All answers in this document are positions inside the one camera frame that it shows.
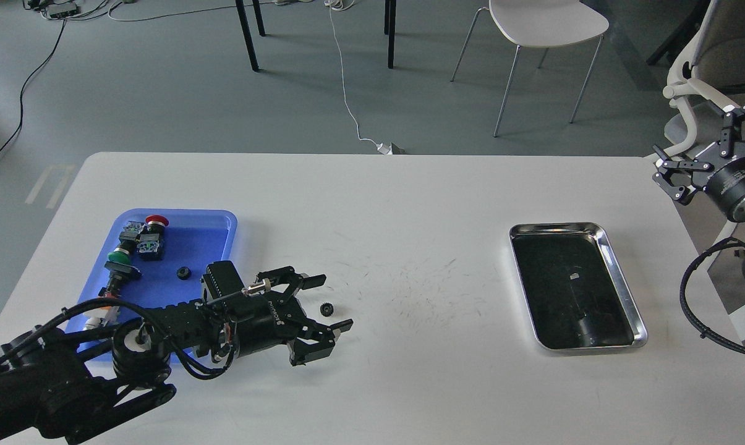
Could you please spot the black table leg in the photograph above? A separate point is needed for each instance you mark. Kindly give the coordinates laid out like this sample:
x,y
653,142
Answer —
x,y
246,31
389,30

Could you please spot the red push button switch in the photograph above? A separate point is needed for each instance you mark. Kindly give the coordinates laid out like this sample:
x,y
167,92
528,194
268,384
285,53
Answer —
x,y
148,236

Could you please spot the green push button switch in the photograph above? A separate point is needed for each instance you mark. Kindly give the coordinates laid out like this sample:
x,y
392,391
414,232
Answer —
x,y
122,253

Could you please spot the white office chair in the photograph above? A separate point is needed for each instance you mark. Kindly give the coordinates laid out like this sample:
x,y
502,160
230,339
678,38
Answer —
x,y
708,75

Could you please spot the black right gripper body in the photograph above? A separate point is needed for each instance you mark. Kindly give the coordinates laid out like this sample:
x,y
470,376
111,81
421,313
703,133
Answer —
x,y
725,184

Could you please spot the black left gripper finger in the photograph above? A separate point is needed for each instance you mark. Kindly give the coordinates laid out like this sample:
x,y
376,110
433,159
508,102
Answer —
x,y
282,284
316,341

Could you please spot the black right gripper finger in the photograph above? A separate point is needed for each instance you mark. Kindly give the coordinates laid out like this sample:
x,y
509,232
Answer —
x,y
731,142
674,177

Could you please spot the white metal chair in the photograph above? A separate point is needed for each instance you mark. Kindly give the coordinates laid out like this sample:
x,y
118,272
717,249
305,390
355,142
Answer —
x,y
543,25

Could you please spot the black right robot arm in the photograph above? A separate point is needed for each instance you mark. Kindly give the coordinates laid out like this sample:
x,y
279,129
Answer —
x,y
725,261

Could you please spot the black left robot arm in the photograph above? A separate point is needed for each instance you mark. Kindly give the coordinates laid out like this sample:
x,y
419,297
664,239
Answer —
x,y
106,361

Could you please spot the black table leg right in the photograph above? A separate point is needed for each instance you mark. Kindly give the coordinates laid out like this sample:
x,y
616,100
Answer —
x,y
389,30

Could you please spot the silver metal tray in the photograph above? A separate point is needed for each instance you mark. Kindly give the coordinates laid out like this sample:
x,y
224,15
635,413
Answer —
x,y
577,296

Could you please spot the yellow push button switch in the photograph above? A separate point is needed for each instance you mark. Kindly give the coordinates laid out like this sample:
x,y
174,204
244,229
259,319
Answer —
x,y
100,317

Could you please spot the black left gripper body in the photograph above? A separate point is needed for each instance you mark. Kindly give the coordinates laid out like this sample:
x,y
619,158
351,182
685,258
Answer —
x,y
258,322

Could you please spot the blue plastic tray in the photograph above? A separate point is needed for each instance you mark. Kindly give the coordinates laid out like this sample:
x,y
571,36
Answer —
x,y
194,238

